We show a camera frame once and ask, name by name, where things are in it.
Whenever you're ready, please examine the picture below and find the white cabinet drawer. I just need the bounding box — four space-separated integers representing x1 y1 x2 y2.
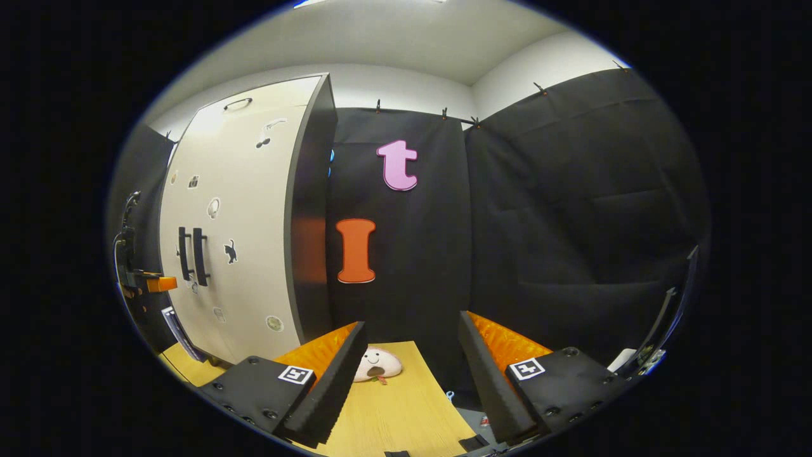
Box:
193 76 323 123

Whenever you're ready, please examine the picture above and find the white and grey cabinet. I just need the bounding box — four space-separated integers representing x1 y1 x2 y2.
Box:
155 73 338 369

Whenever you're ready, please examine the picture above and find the white cabinet door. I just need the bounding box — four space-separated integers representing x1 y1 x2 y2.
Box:
157 127 194 350
190 105 306 368

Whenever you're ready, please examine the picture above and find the pink and white plush toy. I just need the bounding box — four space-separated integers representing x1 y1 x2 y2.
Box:
353 347 403 385

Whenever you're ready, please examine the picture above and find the black backdrop cloth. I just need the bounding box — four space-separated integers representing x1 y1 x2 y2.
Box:
108 67 710 407

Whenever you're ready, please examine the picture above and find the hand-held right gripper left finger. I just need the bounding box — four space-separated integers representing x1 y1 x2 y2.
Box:
197 321 369 448

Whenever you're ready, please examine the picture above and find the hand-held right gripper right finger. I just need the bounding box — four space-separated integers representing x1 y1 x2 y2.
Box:
458 310 626 447

